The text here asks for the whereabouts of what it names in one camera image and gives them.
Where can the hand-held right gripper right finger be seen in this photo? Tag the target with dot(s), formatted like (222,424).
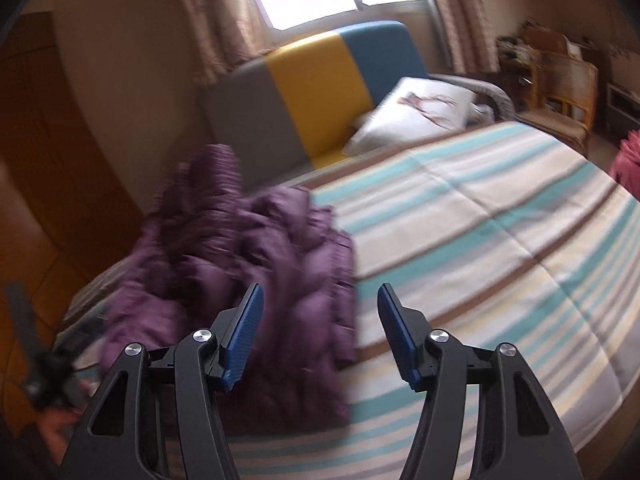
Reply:
(395,335)

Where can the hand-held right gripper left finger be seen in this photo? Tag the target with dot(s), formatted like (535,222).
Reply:
(245,335)

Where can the purple quilted down jacket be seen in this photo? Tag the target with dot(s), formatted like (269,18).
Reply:
(280,260)

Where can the striped bed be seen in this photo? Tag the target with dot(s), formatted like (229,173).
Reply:
(475,220)

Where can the white printed pillow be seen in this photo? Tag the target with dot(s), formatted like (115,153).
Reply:
(420,110)

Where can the gray yellow blue sofa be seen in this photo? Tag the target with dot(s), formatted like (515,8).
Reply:
(305,90)

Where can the pink cloth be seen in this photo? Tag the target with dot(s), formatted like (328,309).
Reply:
(630,160)

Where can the wooden chair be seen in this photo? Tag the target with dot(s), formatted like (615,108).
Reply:
(570,95)

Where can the cluttered wooden shelf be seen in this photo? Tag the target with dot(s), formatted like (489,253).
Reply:
(525,50)

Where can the pink patterned curtain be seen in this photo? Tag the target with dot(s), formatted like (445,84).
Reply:
(460,15)
(220,15)

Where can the white low cabinet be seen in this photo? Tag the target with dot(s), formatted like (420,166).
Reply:
(625,105)

